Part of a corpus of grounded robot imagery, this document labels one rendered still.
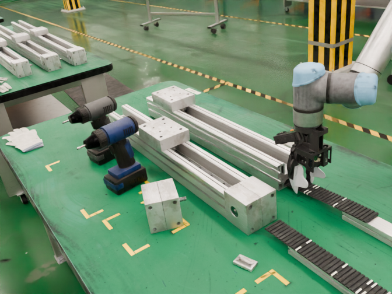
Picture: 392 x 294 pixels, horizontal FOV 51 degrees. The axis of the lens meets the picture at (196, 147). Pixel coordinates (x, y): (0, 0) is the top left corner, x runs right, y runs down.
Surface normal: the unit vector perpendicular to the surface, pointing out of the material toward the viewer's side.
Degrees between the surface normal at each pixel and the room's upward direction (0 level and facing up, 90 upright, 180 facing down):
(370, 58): 61
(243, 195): 0
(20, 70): 90
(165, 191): 0
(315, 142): 90
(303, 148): 0
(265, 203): 90
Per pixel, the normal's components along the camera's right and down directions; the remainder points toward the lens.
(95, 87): 0.56, 0.33
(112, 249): -0.12, -0.88
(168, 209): 0.22, 0.43
